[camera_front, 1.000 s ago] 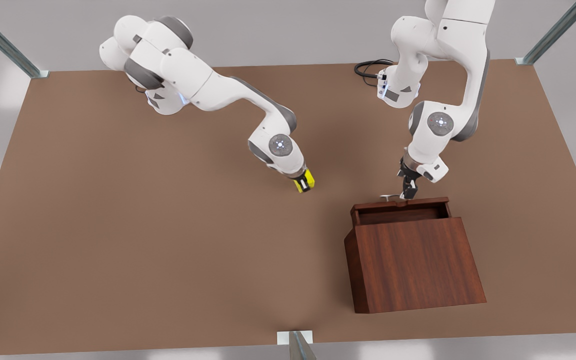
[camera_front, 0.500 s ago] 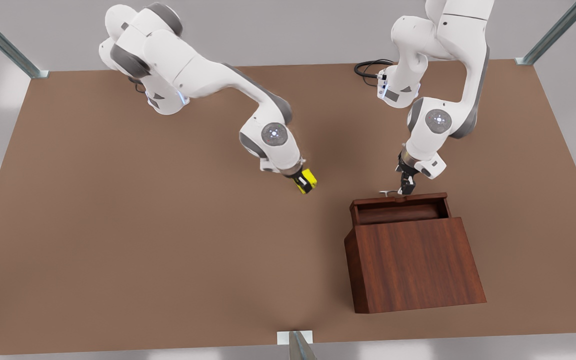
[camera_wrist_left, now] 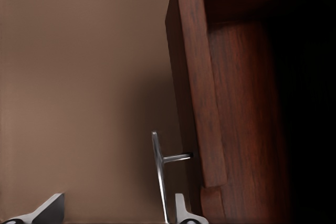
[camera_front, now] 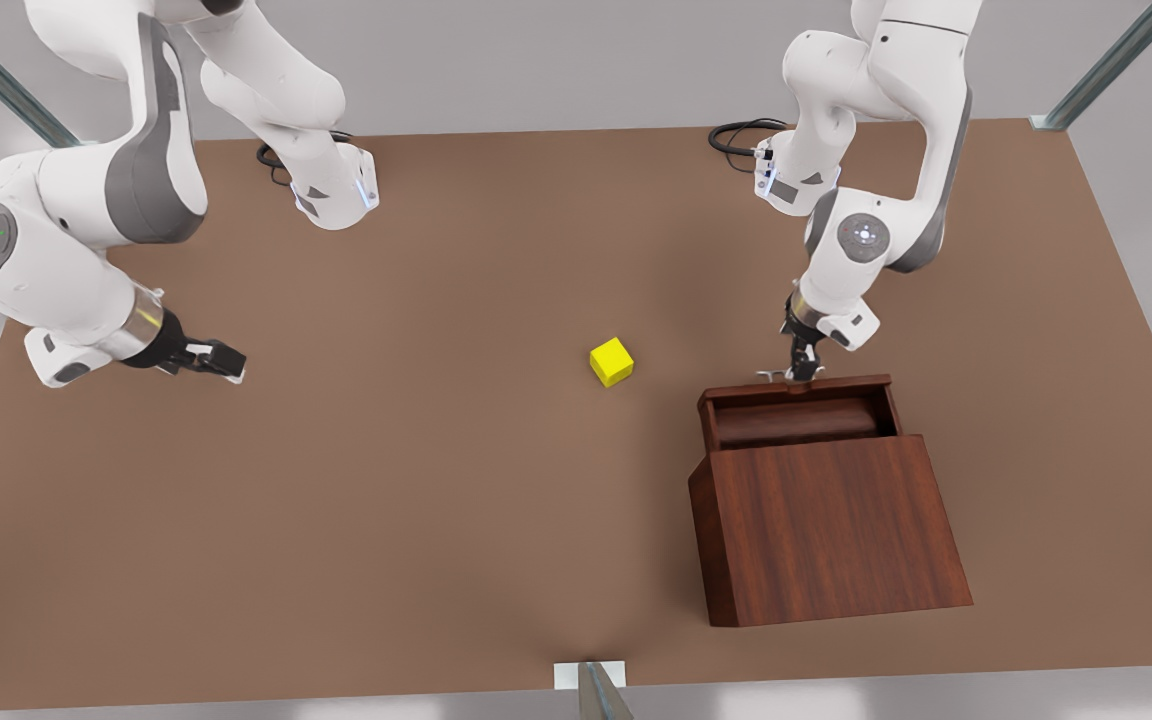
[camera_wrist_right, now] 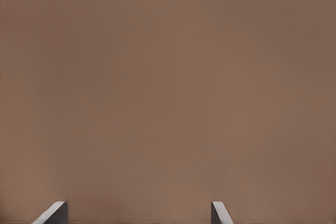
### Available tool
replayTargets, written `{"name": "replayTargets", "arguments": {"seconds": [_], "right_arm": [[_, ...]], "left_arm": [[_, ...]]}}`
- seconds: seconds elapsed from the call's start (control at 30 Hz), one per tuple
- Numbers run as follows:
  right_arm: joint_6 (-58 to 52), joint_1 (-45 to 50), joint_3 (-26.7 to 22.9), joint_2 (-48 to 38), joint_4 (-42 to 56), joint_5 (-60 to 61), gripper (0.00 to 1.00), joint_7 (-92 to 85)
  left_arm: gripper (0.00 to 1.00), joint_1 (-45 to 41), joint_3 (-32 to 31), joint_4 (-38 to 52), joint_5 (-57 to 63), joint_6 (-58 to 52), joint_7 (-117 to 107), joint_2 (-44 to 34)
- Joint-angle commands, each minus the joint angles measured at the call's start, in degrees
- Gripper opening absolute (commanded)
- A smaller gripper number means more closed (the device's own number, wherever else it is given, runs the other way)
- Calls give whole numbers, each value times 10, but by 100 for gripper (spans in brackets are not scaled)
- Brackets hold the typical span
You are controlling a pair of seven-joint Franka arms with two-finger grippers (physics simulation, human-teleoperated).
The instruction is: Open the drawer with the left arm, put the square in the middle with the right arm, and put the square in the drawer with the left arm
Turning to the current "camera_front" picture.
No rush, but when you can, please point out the brown wooden drawer silver handle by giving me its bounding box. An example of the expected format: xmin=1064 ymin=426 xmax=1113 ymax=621
xmin=697 ymin=366 xmax=906 ymax=457

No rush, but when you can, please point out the yellow cube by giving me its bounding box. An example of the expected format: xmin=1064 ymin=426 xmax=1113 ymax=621
xmin=590 ymin=336 xmax=636 ymax=389

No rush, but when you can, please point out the brown wooden cabinet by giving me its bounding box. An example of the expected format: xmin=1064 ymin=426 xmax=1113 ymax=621
xmin=687 ymin=432 xmax=975 ymax=630

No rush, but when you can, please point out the black cable loop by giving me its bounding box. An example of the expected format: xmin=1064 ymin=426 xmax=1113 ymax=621
xmin=255 ymin=129 xmax=353 ymax=188
xmin=707 ymin=117 xmax=793 ymax=173

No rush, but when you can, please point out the silver frame post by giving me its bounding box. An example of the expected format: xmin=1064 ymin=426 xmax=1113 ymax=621
xmin=0 ymin=8 xmax=84 ymax=150
xmin=553 ymin=659 xmax=638 ymax=720
xmin=1028 ymin=0 xmax=1152 ymax=134

